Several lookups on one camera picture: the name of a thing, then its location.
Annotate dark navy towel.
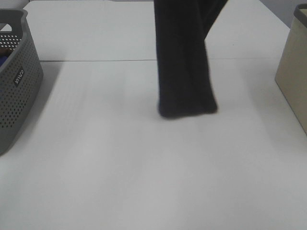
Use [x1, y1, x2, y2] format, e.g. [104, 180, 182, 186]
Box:
[153, 0, 226, 119]

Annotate grey perforated plastic basket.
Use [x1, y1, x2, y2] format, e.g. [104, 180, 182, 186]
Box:
[0, 9, 44, 153]

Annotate beige fabric bin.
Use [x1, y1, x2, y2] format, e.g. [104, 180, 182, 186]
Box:
[275, 3, 307, 132]

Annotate blue cloth in basket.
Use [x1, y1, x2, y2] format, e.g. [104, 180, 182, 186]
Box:
[0, 56, 8, 67]

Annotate brown cloth in basket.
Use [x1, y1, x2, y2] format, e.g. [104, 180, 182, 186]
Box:
[0, 48, 10, 56]

